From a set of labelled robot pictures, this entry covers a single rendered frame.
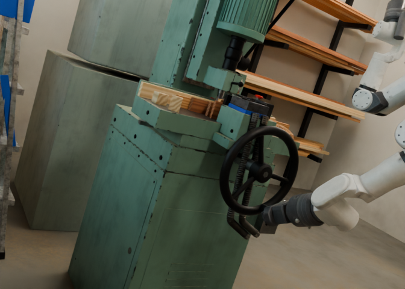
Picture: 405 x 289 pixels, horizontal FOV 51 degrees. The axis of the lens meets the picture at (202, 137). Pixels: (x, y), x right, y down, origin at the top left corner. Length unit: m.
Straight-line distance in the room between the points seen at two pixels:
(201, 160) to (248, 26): 0.48
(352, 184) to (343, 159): 4.27
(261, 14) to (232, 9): 0.10
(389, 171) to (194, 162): 0.61
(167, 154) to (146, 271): 0.41
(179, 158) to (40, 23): 2.43
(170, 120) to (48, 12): 2.43
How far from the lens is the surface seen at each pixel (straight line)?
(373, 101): 1.65
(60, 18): 3.62
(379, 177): 1.08
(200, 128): 1.35
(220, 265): 1.64
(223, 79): 1.50
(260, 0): 1.50
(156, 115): 1.28
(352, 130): 5.33
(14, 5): 1.83
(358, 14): 4.64
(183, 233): 1.48
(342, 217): 1.12
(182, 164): 1.37
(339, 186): 1.08
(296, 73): 4.87
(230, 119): 1.36
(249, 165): 1.33
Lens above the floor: 1.06
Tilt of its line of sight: 9 degrees down
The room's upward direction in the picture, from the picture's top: 18 degrees clockwise
